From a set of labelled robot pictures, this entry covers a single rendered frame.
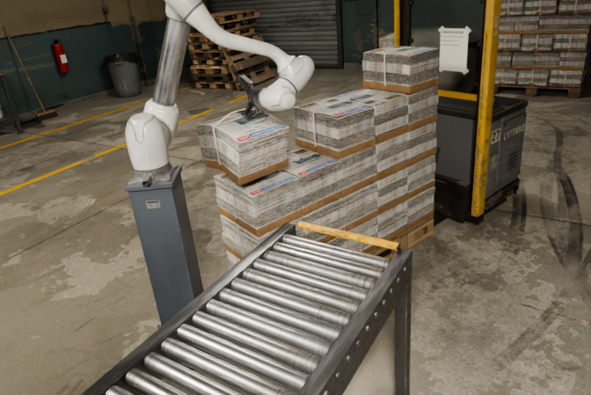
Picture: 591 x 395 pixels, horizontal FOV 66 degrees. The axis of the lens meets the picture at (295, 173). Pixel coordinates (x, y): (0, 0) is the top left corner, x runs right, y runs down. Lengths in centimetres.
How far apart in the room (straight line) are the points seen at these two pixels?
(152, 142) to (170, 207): 29
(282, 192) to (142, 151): 70
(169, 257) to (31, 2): 723
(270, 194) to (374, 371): 97
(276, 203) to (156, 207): 58
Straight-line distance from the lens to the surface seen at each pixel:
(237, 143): 203
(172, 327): 151
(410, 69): 281
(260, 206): 220
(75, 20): 937
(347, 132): 248
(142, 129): 198
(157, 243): 215
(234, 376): 132
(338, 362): 131
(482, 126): 324
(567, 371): 258
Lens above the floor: 173
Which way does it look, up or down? 23 degrees down
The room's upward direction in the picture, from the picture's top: 5 degrees counter-clockwise
